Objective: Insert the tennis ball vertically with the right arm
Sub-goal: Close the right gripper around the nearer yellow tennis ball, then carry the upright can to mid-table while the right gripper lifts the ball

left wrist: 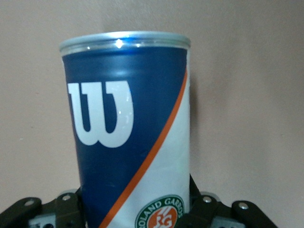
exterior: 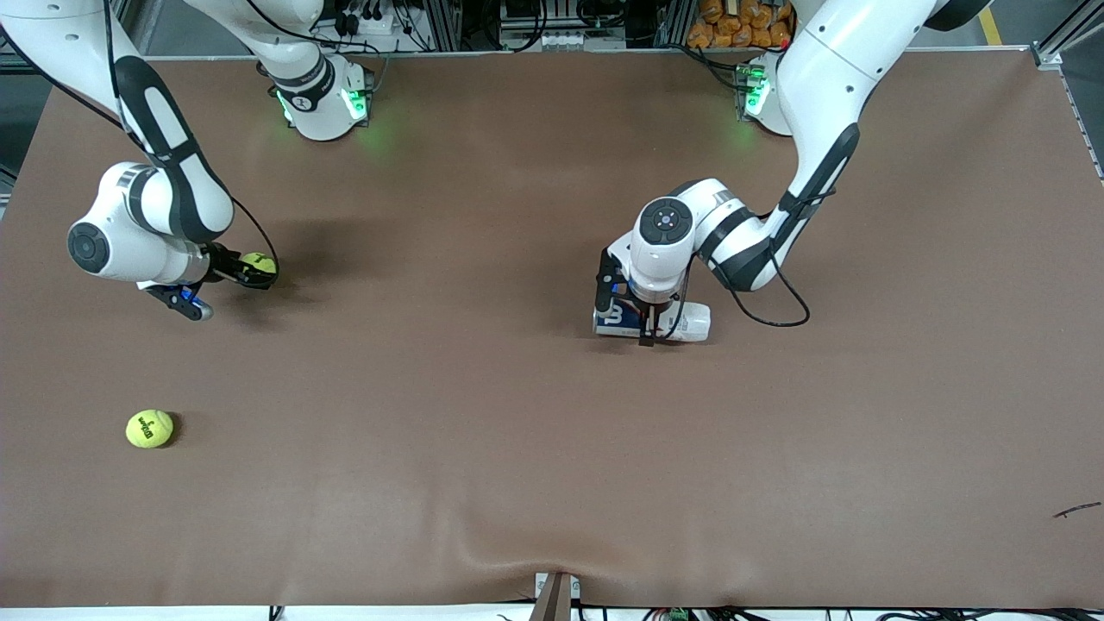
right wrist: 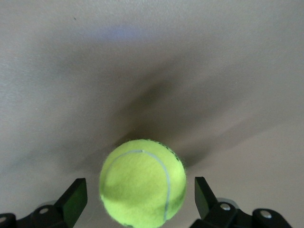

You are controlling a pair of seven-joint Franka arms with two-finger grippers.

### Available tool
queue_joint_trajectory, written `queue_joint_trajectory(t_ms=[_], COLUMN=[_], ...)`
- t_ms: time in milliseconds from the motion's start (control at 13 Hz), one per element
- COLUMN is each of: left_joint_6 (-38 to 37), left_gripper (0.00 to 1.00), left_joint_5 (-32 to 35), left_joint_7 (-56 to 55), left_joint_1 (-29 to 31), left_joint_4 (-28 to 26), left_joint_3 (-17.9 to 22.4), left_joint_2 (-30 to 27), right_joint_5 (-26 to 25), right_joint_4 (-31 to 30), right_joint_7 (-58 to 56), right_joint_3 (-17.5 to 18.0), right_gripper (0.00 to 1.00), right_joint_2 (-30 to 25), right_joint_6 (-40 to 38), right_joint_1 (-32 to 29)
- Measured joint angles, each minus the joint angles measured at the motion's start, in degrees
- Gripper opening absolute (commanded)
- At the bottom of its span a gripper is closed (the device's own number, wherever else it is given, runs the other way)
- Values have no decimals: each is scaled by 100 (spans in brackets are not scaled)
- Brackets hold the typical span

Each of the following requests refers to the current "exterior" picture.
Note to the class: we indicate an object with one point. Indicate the grey metal mount bracket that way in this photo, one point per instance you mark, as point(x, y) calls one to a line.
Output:
point(554, 604)

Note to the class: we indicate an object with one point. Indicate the yellow tennis ball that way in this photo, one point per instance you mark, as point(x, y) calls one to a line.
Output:
point(261, 263)
point(149, 429)

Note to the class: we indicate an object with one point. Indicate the thin black scrap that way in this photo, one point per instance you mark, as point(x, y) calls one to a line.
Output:
point(1076, 511)

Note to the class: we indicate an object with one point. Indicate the aluminium frame strut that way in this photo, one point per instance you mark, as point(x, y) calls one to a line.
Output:
point(1069, 95)

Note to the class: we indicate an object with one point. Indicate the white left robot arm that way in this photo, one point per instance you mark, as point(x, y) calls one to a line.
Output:
point(819, 78)

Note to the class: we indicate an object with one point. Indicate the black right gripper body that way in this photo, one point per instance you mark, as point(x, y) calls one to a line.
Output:
point(223, 262)

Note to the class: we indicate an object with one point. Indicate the white power strip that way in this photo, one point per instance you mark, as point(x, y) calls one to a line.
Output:
point(565, 40)

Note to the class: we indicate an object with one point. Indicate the orange bread pile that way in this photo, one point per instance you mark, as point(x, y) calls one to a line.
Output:
point(733, 26)

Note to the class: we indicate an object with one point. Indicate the blue white tennis ball can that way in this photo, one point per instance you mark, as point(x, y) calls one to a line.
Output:
point(694, 321)

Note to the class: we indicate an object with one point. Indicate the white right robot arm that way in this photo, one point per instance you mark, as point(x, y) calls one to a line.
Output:
point(121, 241)

